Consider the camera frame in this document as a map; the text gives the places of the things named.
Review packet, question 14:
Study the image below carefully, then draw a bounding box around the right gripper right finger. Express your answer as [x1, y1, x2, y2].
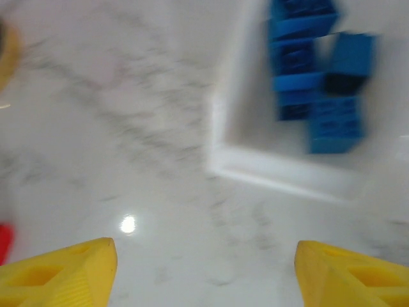
[293, 240, 409, 307]

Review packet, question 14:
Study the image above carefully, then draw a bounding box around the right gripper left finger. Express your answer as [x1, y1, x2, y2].
[0, 237, 118, 307]

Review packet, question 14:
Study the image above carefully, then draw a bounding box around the red lego brick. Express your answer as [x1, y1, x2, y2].
[0, 223, 16, 266]

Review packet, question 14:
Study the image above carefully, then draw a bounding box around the clear three-compartment container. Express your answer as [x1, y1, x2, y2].
[206, 0, 409, 205]

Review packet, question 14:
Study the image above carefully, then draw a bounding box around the gold wire glass rack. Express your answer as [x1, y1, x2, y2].
[0, 19, 20, 93]

